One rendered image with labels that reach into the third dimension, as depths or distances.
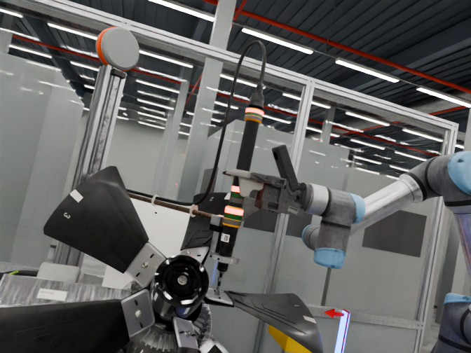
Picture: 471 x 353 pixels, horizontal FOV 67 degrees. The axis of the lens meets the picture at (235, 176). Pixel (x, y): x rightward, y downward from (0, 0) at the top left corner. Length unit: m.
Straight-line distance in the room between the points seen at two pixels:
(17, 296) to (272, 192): 0.62
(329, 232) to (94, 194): 0.58
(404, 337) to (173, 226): 1.38
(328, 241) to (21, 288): 0.72
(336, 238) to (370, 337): 1.16
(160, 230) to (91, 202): 0.33
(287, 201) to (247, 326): 0.94
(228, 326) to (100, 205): 0.96
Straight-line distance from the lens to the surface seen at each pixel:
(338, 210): 0.91
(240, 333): 1.72
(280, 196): 0.84
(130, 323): 0.83
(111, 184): 0.92
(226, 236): 0.84
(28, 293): 0.96
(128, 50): 1.48
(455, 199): 1.05
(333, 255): 0.92
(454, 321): 1.25
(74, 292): 0.95
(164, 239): 1.17
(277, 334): 1.30
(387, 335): 2.08
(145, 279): 0.88
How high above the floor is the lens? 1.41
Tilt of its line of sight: 4 degrees up
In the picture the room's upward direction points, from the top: 12 degrees clockwise
